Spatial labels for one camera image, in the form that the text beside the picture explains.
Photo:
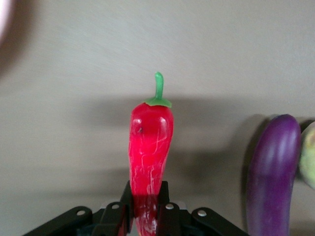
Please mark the red chili pepper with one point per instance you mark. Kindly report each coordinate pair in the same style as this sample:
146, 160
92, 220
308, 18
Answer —
150, 147

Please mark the purple eggplant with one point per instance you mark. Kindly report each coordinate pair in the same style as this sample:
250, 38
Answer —
270, 172

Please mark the pink plate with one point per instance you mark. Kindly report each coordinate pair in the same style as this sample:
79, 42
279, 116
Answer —
3, 29

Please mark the brown table cloth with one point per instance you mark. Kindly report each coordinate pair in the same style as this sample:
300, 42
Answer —
73, 54

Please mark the yellow-pink peach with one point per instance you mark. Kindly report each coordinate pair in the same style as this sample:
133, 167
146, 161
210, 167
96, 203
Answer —
308, 157

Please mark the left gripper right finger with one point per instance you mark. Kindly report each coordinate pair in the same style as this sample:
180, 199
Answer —
169, 218

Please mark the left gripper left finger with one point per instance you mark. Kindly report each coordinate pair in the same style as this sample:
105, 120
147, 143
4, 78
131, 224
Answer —
115, 216

